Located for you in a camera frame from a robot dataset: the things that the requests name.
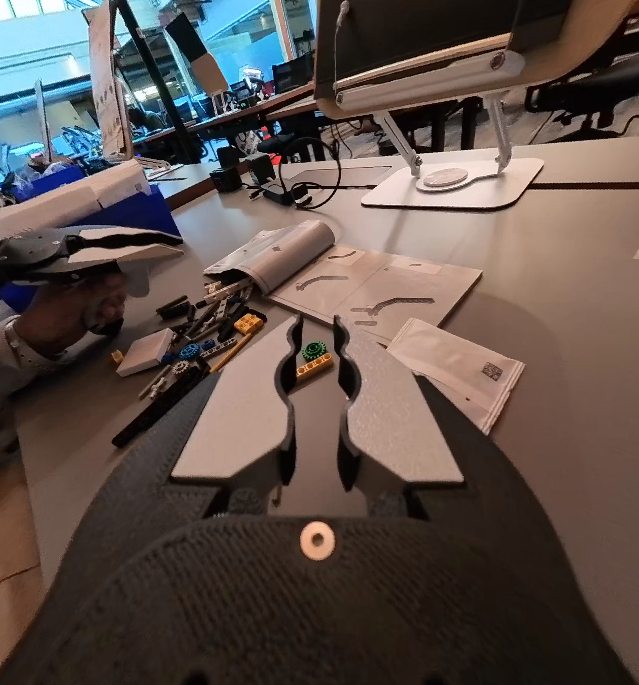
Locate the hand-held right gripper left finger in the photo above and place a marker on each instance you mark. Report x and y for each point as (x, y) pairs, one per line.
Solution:
(234, 423)

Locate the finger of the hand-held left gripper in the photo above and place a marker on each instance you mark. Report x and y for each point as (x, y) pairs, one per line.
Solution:
(135, 256)
(132, 238)

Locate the long yellow lego beam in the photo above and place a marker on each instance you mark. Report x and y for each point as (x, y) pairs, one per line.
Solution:
(315, 367)

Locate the blue lego gear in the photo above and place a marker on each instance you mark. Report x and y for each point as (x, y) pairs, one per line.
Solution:
(189, 351)

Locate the green lego gear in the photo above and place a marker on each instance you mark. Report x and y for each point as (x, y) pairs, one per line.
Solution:
(315, 351)

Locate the pile of lego pieces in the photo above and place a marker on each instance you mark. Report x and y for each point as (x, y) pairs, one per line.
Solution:
(191, 374)

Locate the black charger cube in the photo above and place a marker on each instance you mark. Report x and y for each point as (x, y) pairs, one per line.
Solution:
(227, 179)
(260, 168)

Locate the yellow lego axle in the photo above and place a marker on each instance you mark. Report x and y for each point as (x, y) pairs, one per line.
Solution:
(231, 353)

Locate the black metal post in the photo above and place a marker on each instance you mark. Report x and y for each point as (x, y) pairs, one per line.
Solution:
(153, 80)

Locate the black office chair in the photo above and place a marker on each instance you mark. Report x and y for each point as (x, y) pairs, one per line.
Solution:
(592, 93)

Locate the person's left hand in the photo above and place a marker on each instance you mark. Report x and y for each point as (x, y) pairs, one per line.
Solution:
(68, 315)

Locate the white cardboard box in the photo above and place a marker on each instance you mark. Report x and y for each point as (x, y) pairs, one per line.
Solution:
(57, 206)

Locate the white paper bag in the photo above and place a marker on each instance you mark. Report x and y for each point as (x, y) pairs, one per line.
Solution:
(453, 369)

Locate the silver laptop stand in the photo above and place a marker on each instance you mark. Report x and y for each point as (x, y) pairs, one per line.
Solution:
(458, 187)

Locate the blue plastic bin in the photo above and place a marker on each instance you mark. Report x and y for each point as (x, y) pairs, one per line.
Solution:
(137, 214)

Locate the yellow lego frame piece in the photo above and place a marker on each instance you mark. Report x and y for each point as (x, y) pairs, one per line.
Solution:
(250, 324)

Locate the black power adapter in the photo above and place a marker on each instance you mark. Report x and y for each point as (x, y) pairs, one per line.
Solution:
(277, 193)

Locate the upright display board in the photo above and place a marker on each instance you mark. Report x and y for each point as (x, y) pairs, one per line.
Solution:
(108, 91)

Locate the lego instruction booklet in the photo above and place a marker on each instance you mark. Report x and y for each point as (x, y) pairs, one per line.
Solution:
(373, 289)

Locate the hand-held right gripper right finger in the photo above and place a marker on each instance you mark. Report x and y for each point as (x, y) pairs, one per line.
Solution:
(400, 428)

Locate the small white box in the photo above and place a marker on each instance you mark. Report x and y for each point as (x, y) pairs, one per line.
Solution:
(145, 352)

